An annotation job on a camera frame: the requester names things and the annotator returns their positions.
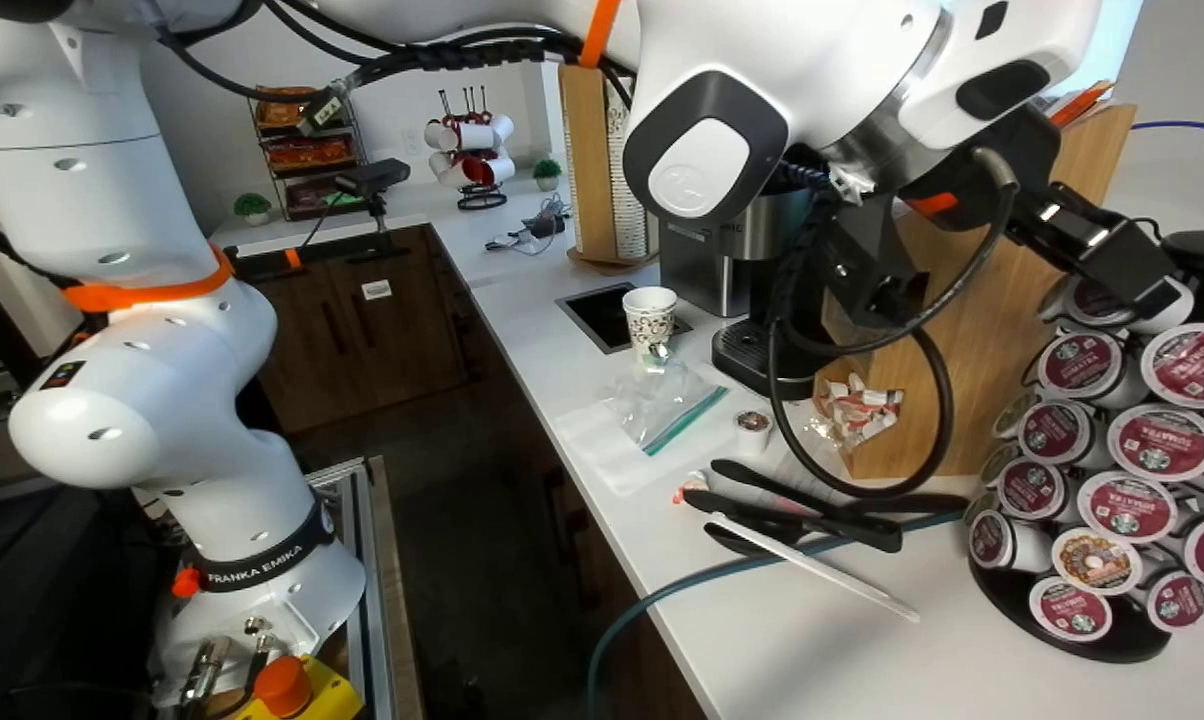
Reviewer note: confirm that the patterned paper cup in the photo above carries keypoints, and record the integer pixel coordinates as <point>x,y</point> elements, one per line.
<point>650,326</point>

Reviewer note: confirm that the bright window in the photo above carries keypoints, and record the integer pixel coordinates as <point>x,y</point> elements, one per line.
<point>1118,33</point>

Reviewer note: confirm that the green lit base frame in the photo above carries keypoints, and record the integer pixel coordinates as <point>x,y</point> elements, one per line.
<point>389,601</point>

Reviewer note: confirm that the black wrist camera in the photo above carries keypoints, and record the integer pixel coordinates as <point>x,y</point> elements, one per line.
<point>883,267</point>

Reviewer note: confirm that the black flat rod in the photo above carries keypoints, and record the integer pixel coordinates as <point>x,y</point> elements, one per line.
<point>747,512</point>

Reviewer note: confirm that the teal strip zip bag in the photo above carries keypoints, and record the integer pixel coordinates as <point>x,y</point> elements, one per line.
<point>675,407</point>

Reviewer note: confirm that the orange packet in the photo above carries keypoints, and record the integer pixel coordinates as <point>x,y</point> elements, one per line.
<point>1085,107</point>

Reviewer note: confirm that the black tongs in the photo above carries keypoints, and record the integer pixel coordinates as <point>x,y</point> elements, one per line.
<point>815,504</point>

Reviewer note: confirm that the clear plastic sheet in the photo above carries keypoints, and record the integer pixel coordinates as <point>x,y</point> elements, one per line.
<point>601,452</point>

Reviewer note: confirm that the stack of paper cups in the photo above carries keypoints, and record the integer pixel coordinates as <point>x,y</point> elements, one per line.
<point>626,240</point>

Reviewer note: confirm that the wooden condiment organizer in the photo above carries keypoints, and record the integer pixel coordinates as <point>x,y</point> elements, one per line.
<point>1002,403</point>

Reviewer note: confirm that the brown lid coffee pod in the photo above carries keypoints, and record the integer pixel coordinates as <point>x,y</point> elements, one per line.
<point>1096,561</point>

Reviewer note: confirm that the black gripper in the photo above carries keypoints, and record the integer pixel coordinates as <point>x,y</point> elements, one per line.
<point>1092,240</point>

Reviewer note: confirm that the yellow emergency stop box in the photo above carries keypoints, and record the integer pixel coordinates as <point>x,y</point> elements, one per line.
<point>286,685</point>

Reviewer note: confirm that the black handheld device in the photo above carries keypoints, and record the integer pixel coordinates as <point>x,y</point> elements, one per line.
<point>382,177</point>

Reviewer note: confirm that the black coffee maker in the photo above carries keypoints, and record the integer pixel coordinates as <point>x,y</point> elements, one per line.
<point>742,353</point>

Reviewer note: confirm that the dark wooden cabinet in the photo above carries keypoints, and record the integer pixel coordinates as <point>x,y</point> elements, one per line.
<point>360,345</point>

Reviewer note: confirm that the dark lid white coffee pod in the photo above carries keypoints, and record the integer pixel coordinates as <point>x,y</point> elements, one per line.
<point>752,421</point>

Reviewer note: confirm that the mug rack with mugs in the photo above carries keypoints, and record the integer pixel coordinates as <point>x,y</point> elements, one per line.
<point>475,135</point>

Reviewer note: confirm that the black and white rod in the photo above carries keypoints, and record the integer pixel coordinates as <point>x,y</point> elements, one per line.
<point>815,572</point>

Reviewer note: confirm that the wooden counter cabinet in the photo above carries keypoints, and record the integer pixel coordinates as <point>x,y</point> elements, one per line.
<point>547,572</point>

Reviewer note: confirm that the small green plant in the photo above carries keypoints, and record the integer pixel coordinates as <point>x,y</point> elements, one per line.
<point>550,171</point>
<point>252,205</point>

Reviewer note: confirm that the pile of creamer cups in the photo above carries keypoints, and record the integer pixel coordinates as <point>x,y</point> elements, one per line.
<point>860,407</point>

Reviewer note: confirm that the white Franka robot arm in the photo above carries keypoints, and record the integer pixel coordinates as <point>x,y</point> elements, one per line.
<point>161,384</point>

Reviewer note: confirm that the steel rimmed counter chute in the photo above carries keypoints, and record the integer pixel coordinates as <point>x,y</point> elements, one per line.
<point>601,319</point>

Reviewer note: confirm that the red white small packet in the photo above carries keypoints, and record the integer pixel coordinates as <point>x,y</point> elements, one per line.
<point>694,489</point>

